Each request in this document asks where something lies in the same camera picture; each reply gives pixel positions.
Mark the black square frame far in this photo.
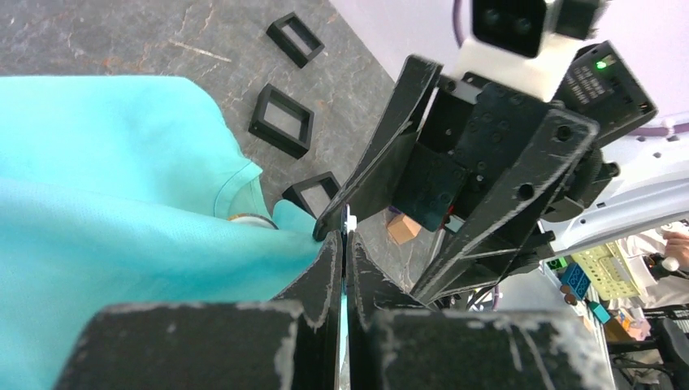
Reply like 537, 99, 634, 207
266, 12, 325, 68

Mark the blue starry round brooch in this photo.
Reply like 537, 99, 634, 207
341, 204, 358, 248

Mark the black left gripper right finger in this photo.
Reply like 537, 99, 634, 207
346, 232, 614, 389

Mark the black square frame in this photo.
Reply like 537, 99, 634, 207
266, 12, 325, 68
249, 84, 314, 159
282, 171, 340, 219

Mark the blue toy brick background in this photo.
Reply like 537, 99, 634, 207
560, 262, 591, 300

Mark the black square frame middle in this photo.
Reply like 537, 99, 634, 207
249, 84, 314, 159

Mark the black square frame near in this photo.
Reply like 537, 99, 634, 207
282, 171, 340, 219

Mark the small wooden cube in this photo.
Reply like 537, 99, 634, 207
387, 214, 422, 245

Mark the mint green garment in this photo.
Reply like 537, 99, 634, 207
1, 76, 321, 389

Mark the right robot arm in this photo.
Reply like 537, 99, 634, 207
314, 41, 688, 303

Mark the person in white shirt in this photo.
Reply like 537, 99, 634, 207
613, 221, 688, 310

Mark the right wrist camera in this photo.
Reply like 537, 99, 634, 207
451, 0, 608, 102

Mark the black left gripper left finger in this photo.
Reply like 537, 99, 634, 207
55, 231, 344, 389

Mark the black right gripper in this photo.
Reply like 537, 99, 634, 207
313, 54, 600, 305

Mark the yellow perforated tray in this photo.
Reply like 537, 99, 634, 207
570, 241, 642, 301

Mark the orange round brooch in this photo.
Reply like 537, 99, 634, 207
227, 213, 279, 230

